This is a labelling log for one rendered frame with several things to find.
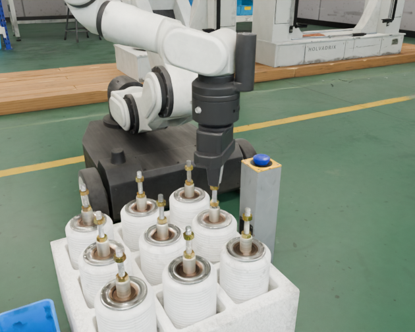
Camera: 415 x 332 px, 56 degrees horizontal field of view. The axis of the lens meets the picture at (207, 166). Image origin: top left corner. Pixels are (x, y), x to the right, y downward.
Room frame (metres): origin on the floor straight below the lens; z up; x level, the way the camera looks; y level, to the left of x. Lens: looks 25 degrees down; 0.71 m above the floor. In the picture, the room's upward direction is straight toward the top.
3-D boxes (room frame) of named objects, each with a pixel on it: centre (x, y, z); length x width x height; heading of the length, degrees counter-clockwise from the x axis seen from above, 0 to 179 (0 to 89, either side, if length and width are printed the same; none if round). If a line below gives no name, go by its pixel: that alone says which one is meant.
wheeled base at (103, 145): (1.38, 0.23, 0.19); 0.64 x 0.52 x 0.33; 28
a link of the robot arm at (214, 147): (0.70, -0.01, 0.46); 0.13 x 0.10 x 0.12; 160
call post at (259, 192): (0.85, -0.13, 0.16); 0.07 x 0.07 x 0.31; 29
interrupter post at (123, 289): (0.48, 0.13, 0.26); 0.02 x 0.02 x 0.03
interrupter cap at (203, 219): (0.70, -0.01, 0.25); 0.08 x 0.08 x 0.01
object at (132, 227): (0.75, 0.15, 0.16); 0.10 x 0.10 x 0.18
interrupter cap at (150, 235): (0.64, 0.09, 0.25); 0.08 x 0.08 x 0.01
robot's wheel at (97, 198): (1.04, 0.35, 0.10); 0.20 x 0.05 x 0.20; 28
